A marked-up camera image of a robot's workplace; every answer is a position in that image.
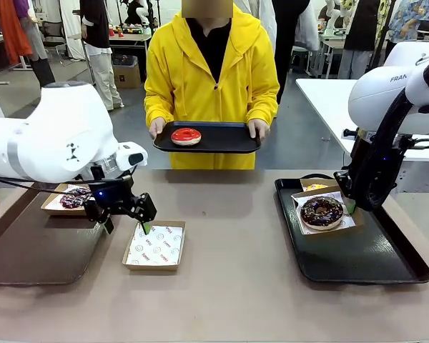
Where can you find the person in yellow floral shirt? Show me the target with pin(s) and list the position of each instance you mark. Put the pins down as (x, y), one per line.
(361, 35)

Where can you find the person in white jacket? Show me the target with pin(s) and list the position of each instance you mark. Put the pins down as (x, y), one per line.
(289, 35)

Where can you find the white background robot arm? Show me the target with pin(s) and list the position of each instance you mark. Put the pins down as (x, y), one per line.
(330, 16)

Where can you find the black plastic tray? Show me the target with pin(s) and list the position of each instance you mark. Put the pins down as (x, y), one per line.
(343, 257)

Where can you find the cardboard box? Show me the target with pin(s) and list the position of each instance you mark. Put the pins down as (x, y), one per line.
(127, 76)

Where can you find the chocolate glazed donut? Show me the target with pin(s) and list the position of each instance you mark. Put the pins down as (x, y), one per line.
(314, 218)

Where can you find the black serving tray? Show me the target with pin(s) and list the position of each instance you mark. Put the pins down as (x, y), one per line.
(229, 139)

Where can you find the large white table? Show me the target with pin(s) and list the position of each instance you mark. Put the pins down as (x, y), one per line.
(325, 103)

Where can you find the table with colourful toys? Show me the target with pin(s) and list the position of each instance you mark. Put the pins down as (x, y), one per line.
(128, 37)

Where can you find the purple sprinkled dark donut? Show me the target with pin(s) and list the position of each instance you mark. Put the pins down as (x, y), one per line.
(69, 202)

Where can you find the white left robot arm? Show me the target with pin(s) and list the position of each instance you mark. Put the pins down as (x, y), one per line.
(57, 135)

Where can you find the person in beige trousers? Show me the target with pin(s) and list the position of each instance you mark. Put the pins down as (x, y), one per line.
(100, 53)

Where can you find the orange garment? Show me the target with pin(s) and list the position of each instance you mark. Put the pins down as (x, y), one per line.
(12, 28)

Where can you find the brown plastic tray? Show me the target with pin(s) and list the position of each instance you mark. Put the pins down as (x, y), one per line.
(39, 250)

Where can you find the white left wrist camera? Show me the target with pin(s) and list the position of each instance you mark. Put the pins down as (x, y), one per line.
(132, 157)

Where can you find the grey plastic stool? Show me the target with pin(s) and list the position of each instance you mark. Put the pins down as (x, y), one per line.
(300, 59)

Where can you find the person left forearm yellow sleeve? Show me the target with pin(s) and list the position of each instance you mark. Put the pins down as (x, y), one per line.
(262, 105)

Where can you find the person right hand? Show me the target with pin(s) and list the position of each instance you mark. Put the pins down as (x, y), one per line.
(157, 128)

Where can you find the black office chair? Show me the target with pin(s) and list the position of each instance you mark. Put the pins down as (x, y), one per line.
(53, 35)

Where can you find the red glazed donut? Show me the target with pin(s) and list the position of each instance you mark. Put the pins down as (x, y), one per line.
(178, 137)

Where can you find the person in yellow hoodie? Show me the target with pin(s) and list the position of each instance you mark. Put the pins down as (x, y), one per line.
(186, 71)

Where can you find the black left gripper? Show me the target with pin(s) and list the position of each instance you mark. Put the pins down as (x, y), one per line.
(109, 194)

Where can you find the person in grey apron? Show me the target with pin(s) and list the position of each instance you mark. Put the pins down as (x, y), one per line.
(39, 53)

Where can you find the person right forearm yellow sleeve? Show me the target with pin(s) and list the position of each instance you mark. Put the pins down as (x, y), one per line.
(161, 103)

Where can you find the kraft paper box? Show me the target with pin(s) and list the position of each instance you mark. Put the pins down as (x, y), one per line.
(334, 184)
(152, 267)
(359, 218)
(57, 212)

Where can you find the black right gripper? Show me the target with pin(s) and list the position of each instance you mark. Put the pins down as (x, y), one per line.
(393, 160)

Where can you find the person left hand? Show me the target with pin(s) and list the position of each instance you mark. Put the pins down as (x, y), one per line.
(259, 128)

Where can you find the yellow glazed sprinkled donut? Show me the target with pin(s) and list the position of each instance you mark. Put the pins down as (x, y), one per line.
(314, 187)

